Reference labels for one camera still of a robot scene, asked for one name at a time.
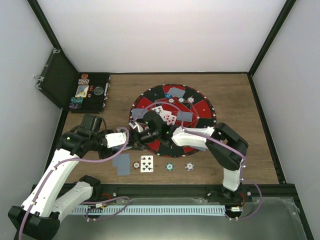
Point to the seven of clubs card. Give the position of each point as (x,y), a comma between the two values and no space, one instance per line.
(147,164)

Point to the round red black poker mat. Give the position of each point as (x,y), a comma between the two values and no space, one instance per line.
(204,114)

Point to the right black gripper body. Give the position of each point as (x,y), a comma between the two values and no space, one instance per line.
(143,140)

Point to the light blue slotted cable duct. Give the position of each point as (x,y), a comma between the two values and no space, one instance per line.
(156,210)

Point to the chips in case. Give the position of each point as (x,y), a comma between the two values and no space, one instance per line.
(76,102)

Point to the dealt blue backed card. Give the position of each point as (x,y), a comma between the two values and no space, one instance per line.
(116,162)

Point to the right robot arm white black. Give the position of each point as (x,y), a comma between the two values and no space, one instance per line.
(227,147)

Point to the black poker chip case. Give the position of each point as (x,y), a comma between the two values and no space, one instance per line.
(59,81)

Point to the nine of clubs card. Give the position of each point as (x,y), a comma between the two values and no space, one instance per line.
(157,109)

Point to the card deck in case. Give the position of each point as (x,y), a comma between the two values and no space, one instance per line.
(82,91)

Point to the brown 100 chip stack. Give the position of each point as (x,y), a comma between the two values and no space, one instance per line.
(136,165)

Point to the teal chips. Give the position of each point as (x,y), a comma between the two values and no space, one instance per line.
(181,100)

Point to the blue cards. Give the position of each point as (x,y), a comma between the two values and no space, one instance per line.
(199,148)

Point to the purple chip stack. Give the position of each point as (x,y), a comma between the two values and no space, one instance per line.
(189,166)

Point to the teal chip stack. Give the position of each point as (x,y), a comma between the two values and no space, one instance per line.
(169,166)

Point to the red hearts face up card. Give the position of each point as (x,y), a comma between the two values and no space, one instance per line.
(168,117)

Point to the clear round dealer button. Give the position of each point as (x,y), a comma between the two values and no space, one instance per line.
(98,90)

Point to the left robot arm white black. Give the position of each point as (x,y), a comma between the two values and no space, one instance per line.
(41,214)

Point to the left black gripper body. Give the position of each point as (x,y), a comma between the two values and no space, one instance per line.
(105,155)

